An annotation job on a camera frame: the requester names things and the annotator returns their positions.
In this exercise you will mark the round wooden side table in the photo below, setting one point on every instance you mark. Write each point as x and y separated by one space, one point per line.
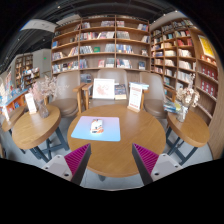
35 128
13 122
190 130

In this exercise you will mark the white ceiling air unit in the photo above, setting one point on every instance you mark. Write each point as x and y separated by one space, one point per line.
38 25

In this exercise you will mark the glass vase, beige dried flowers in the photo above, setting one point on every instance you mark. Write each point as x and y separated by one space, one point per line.
182 113

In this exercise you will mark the glass vase, pink dried flowers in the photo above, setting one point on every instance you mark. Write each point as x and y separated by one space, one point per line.
43 108

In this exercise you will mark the orange display table with books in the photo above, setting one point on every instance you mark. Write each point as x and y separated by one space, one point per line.
15 100

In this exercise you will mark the brown padded wooden armchair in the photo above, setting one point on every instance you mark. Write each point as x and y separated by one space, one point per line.
108 73
66 96
155 96

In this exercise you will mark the white and orange computer mouse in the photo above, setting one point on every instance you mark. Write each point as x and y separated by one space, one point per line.
96 126

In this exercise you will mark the distant wooden bookshelf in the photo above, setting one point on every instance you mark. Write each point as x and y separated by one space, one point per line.
28 70

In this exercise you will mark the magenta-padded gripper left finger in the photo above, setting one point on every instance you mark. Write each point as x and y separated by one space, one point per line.
56 165

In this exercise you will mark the white orange sign, wooden base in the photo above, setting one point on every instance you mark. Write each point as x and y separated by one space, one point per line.
135 96

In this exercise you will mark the blue and yellow book stack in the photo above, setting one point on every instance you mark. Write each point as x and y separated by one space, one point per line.
170 107

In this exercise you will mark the pastel blue pink mouse pad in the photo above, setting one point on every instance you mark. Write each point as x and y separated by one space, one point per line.
111 130

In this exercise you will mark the dark cover book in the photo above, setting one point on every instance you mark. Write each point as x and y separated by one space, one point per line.
120 91

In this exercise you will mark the tall wooden bookshelf, yellow poster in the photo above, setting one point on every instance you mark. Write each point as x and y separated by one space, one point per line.
200 80

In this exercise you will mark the wide wooden bookshelf with books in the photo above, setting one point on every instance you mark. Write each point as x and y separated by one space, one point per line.
100 43

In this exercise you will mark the small white table sign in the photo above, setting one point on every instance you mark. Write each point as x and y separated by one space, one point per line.
30 103

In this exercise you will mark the white framed pink print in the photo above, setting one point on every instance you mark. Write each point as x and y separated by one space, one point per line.
103 89

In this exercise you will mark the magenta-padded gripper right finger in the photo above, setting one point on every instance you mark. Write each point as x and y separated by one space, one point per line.
165 165

